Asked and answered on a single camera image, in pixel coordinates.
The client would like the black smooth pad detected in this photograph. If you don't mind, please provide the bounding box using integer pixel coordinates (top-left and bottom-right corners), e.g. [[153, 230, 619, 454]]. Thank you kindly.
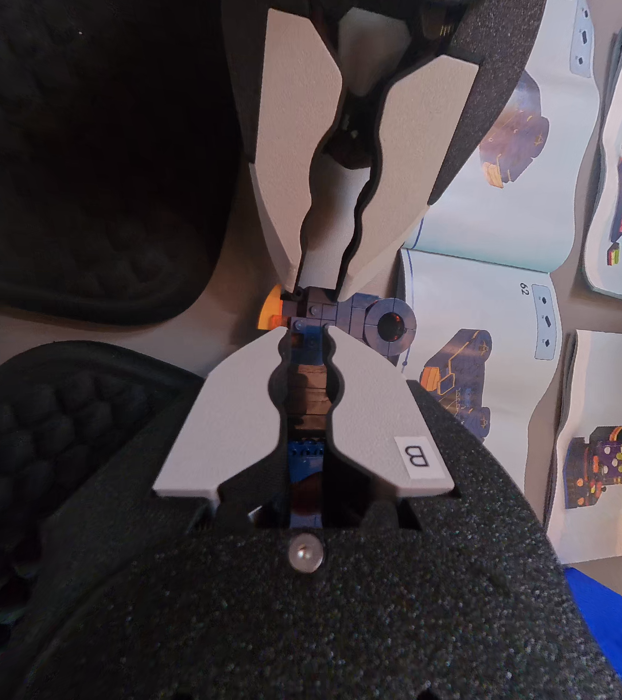
[[0, 0, 242, 327]]

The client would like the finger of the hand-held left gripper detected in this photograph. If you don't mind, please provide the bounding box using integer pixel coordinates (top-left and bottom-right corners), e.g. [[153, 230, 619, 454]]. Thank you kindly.
[[334, 54, 479, 300], [249, 7, 343, 289]]

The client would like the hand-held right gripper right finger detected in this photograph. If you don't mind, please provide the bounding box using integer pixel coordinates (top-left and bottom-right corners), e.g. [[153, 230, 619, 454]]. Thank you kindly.
[[322, 326, 455, 514]]

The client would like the dark blue toy brick console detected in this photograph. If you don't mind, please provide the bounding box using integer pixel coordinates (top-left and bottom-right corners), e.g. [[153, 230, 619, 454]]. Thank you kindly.
[[258, 283, 419, 527]]

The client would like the purple arcade instruction booklet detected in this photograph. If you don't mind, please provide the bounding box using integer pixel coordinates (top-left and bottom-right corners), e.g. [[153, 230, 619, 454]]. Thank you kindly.
[[543, 329, 622, 565]]

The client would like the open instruction booklet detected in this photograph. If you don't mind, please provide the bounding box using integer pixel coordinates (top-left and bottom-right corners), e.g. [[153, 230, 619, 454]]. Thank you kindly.
[[399, 0, 603, 494]]

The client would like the black quilted pad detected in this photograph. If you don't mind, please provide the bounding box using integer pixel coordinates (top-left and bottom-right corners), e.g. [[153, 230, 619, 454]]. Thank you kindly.
[[0, 339, 209, 680]]

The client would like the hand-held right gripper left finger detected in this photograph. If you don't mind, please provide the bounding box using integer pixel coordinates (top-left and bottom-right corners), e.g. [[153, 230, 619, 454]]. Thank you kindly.
[[151, 330, 291, 514]]

